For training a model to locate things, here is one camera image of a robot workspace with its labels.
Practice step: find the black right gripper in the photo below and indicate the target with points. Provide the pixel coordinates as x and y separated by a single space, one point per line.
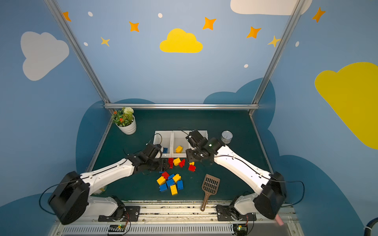
192 156

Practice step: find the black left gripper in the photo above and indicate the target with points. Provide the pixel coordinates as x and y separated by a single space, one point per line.
161 164

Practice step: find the red lego brick small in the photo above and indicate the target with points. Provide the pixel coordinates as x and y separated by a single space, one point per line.
192 168

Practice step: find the red tall lego brick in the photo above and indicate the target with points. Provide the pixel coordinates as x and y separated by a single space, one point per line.
171 163

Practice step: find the yellow large lego brick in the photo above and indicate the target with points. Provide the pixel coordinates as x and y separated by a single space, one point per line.
176 161

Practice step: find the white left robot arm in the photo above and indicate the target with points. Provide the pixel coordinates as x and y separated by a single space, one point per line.
72 198

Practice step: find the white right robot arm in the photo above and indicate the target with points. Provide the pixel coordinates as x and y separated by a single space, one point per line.
269 189

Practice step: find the white right sorting bin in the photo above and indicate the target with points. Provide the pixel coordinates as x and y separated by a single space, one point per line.
204 133

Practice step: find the white sorting bin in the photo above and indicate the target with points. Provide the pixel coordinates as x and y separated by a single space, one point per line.
178 138
165 139
204 133

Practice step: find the white middle sorting bin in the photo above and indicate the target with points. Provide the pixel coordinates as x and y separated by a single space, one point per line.
178 138

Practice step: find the red lego beside yellow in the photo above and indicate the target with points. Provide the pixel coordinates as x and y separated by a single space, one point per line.
182 163

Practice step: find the white left sorting bin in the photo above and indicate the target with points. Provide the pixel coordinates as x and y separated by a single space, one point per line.
165 139

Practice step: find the blue lego brick centre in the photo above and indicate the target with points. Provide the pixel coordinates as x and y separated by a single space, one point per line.
170 180

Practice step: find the blue lego brick left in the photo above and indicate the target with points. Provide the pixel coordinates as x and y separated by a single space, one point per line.
163 187

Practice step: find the brown slotted scoop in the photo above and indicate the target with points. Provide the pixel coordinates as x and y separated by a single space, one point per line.
210 187

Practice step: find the yellow flat lego brick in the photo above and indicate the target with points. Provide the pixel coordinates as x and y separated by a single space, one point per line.
173 189

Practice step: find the white flower pot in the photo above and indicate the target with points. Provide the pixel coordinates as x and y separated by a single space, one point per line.
130 129

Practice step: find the blue lego brick right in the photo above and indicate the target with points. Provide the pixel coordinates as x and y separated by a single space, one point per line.
180 185

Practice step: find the green plant with flowers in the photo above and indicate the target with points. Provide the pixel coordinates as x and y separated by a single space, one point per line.
123 117

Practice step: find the round tape roll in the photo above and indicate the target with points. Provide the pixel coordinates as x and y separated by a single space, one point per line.
100 190

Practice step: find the left circuit board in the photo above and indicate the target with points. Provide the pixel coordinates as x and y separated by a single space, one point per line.
116 229

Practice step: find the circuit board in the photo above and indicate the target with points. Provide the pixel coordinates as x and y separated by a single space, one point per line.
240 230
116 229

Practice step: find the right circuit board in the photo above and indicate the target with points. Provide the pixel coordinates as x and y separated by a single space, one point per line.
240 230

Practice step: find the purple pink spatula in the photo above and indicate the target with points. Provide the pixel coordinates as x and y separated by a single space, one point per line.
279 220

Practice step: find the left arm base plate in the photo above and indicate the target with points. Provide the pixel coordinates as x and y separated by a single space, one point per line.
122 214

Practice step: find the aluminium back frame bar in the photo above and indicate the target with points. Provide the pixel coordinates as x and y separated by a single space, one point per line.
145 106

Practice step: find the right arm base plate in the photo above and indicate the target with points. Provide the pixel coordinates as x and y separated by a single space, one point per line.
225 213

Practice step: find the aluminium right frame post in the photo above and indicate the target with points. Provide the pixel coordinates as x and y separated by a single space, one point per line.
285 37

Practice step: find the aluminium frame post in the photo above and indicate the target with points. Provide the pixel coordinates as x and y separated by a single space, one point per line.
68 33
285 37

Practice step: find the aluminium left frame post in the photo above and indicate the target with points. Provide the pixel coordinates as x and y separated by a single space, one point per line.
68 33

